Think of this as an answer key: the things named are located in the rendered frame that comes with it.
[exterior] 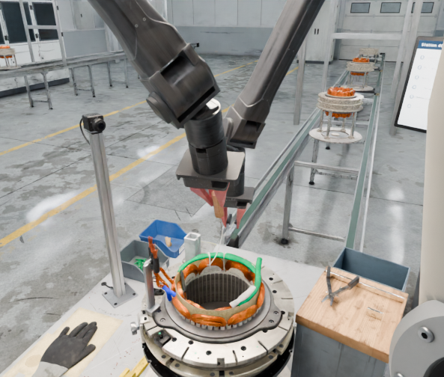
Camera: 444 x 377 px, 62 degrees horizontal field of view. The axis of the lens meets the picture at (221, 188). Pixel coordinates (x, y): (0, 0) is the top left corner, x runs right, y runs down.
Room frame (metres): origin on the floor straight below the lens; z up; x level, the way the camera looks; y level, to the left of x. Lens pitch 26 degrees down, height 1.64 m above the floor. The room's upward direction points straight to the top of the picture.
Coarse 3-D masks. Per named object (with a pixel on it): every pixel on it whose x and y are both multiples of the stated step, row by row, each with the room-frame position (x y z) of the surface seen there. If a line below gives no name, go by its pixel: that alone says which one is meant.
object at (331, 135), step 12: (324, 96) 2.67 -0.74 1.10; (360, 96) 2.67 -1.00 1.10; (324, 108) 2.62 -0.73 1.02; (336, 108) 2.59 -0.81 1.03; (348, 108) 2.58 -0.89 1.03; (360, 108) 2.62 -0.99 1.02; (312, 132) 2.76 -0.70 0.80; (324, 132) 2.78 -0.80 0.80; (336, 132) 2.78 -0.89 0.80; (348, 132) 2.76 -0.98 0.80
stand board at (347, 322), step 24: (312, 288) 0.67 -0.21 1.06; (336, 288) 0.67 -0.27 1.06; (360, 288) 0.67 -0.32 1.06; (384, 288) 0.67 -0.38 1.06; (312, 312) 0.60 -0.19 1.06; (336, 312) 0.60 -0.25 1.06; (360, 312) 0.60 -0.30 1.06; (384, 312) 0.60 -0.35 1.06; (336, 336) 0.54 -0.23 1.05; (360, 336) 0.53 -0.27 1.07; (384, 336) 0.53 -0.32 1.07; (384, 360) 0.49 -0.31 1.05
